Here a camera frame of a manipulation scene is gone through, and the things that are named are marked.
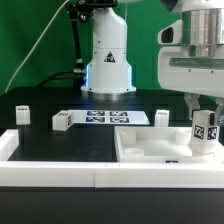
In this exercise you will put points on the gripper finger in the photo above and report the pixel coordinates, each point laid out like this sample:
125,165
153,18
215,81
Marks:
192,101
219,113

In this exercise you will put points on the white tag base sheet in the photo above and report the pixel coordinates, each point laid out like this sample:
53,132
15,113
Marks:
109,117

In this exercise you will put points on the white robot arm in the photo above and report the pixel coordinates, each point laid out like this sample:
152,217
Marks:
109,74

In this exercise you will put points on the white square tabletop part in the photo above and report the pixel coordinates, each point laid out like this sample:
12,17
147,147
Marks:
161,145

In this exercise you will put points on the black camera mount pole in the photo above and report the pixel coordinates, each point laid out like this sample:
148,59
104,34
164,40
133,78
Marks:
82,11

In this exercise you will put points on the white U-shaped fence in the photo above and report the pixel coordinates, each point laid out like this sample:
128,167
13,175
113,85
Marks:
102,175

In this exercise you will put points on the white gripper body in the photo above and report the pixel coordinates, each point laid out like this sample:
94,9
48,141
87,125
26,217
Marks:
179,71

